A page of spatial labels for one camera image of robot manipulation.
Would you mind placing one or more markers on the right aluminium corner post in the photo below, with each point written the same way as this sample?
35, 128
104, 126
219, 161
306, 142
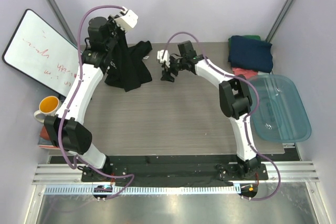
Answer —
279, 20

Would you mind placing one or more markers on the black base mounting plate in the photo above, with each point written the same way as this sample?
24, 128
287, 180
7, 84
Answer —
175, 171

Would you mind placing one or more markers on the black printed t-shirt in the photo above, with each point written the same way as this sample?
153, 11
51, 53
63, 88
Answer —
128, 70

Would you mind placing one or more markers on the aluminium corner post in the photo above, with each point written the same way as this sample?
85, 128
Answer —
279, 20
61, 19

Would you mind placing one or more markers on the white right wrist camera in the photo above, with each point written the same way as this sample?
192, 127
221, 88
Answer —
163, 58

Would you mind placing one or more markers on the folded navy t-shirt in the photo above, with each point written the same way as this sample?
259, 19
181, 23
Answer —
250, 54

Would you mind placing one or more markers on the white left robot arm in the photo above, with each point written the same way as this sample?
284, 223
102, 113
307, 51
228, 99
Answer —
66, 129

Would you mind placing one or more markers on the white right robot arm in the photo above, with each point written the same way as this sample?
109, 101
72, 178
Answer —
235, 100

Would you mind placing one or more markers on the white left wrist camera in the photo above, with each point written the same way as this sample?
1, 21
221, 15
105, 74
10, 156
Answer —
127, 21

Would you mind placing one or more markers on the whiteboard with red writing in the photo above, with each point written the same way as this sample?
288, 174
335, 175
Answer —
39, 51

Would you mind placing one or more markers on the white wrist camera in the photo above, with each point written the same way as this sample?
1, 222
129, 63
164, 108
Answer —
127, 21
163, 58

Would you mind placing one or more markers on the folded green t-shirt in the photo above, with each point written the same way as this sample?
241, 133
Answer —
252, 37

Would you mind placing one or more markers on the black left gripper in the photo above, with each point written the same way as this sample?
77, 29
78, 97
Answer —
118, 34

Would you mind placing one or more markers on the blue transparent plastic bin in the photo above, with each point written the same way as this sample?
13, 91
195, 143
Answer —
281, 116

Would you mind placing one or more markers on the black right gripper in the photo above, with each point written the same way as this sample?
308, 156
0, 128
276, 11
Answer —
170, 67

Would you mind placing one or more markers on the left aluminium corner post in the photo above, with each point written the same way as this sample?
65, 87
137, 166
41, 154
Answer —
61, 19

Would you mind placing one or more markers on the aluminium rail frame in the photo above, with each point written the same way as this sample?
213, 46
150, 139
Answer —
180, 189

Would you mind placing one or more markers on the white mug orange inside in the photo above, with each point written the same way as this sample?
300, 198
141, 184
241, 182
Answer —
47, 107

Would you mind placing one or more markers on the stack of books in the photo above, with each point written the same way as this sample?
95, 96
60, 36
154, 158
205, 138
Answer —
46, 144

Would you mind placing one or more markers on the folded red t-shirt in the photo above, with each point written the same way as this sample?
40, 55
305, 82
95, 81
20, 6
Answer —
244, 73

